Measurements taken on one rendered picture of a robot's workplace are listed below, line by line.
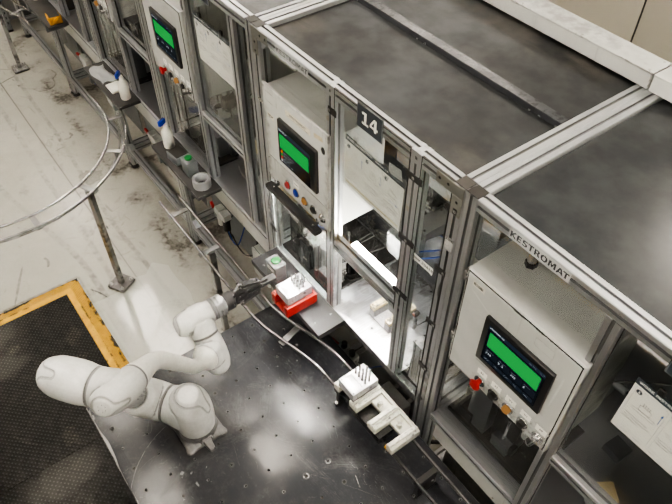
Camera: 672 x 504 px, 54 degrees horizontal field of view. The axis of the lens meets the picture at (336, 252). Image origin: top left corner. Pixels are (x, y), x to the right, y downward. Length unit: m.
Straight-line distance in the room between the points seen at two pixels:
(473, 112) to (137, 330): 2.63
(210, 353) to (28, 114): 3.79
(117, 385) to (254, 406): 0.91
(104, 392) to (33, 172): 3.43
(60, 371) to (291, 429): 1.04
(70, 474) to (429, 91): 2.59
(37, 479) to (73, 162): 2.50
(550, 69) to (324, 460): 1.69
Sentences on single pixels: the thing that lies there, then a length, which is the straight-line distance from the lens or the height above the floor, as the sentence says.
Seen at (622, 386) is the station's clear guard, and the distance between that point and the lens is 1.80.
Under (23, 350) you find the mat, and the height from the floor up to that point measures 0.01.
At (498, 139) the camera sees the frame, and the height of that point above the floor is 2.01.
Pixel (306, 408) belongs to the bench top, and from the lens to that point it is 2.90.
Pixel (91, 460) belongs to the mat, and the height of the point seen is 0.01.
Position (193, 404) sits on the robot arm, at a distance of 2.66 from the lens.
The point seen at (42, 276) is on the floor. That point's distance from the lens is 4.60.
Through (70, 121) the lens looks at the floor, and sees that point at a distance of 5.81.
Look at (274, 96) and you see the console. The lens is 2.50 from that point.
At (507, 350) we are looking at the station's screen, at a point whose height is 1.65.
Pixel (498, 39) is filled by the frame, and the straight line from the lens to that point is 2.50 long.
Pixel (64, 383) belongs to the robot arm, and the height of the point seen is 1.44.
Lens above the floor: 3.21
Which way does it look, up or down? 47 degrees down
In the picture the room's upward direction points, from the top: straight up
